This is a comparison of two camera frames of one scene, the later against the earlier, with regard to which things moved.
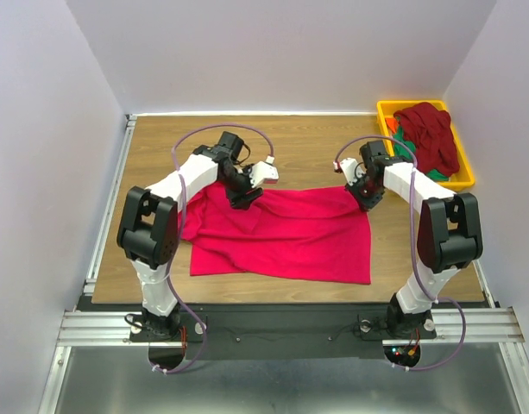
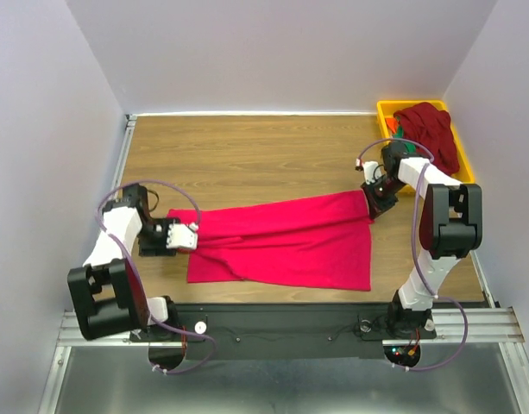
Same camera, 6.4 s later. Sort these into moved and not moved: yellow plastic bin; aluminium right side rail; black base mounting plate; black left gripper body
Moved: black left gripper body
Not moved: aluminium right side rail; black base mounting plate; yellow plastic bin
